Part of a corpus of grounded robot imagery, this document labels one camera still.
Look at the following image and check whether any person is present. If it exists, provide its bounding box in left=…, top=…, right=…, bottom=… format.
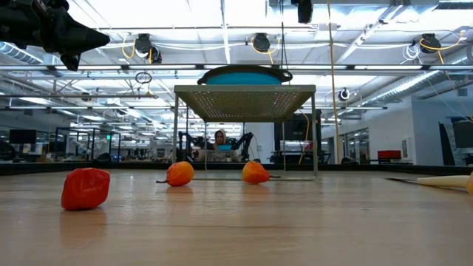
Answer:
left=210, top=129, right=232, bottom=162

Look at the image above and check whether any black metal table frame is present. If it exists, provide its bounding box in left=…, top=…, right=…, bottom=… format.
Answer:
left=0, top=160, right=473, bottom=177

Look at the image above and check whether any thin yellow background cord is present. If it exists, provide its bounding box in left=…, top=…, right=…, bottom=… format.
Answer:
left=299, top=110, right=310, bottom=163

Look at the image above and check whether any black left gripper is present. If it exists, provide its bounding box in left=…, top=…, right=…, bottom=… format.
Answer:
left=0, top=0, right=111, bottom=72

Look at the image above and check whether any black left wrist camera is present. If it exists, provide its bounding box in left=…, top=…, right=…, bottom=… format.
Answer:
left=44, top=0, right=71, bottom=12

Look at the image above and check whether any blue collapsible colander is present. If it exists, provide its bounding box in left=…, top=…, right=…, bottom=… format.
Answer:
left=197, top=64, right=293, bottom=86

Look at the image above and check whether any long black cable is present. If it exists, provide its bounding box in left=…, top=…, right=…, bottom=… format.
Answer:
left=279, top=0, right=293, bottom=75

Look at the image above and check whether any black leaning panel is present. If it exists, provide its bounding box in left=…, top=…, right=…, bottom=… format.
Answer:
left=438, top=121, right=456, bottom=166

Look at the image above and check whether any black wall monitor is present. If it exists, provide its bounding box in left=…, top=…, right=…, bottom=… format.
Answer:
left=452, top=120, right=473, bottom=149

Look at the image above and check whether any knife with cream handle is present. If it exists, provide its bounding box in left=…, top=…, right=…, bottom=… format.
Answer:
left=384, top=174, right=471, bottom=193

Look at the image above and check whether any green perforated metal shelf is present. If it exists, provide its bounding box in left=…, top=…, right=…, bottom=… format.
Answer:
left=172, top=84, right=319, bottom=182

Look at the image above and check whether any dark background cabinet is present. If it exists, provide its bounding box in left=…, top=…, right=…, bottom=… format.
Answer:
left=273, top=113, right=322, bottom=163

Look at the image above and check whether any red background box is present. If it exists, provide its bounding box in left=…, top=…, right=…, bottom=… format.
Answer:
left=377, top=149, right=402, bottom=160

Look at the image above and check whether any black background monitor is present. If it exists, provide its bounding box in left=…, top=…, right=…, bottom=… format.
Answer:
left=9, top=129, right=37, bottom=145

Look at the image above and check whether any black background station frame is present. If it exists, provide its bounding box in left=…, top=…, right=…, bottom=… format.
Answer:
left=55, top=127, right=122, bottom=162

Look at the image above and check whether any red pepper front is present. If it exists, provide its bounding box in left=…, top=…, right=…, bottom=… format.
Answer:
left=61, top=168, right=111, bottom=211

